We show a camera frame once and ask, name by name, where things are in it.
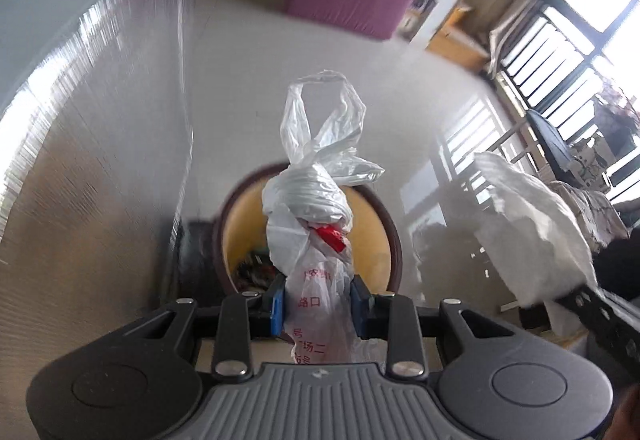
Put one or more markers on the black balcony railing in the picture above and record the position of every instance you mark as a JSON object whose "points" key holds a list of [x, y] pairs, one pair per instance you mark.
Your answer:
{"points": [[545, 65]]}

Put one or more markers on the red packet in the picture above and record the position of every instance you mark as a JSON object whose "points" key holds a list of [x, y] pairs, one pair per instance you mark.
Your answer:
{"points": [[331, 239]]}

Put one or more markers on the white plastic bag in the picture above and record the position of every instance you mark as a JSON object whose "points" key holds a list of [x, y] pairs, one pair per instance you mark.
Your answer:
{"points": [[300, 200]]}

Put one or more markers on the dark blue chair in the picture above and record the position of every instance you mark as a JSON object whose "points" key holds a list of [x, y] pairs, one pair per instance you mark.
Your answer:
{"points": [[550, 140]]}

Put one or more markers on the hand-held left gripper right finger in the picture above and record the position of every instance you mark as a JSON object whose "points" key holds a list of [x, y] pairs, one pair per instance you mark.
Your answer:
{"points": [[361, 307]]}

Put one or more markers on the printed cloth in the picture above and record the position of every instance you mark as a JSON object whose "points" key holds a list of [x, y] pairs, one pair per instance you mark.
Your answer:
{"points": [[590, 210]]}

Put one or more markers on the beige curtain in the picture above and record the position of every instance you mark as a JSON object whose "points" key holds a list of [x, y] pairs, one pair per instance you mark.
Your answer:
{"points": [[515, 15]]}

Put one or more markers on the dark crumpled packet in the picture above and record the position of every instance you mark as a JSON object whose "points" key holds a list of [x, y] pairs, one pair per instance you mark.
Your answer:
{"points": [[255, 270]]}

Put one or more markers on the white paper tissue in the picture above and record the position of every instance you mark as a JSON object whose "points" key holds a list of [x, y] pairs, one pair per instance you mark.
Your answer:
{"points": [[530, 230]]}

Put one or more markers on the orange wooden step platform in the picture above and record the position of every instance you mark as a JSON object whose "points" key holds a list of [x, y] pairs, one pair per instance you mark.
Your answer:
{"points": [[457, 40]]}

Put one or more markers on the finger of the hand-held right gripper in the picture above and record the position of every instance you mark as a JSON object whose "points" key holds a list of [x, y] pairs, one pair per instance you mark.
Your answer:
{"points": [[607, 325]]}

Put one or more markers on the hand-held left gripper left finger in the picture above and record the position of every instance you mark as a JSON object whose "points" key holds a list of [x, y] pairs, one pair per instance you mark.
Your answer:
{"points": [[277, 307]]}

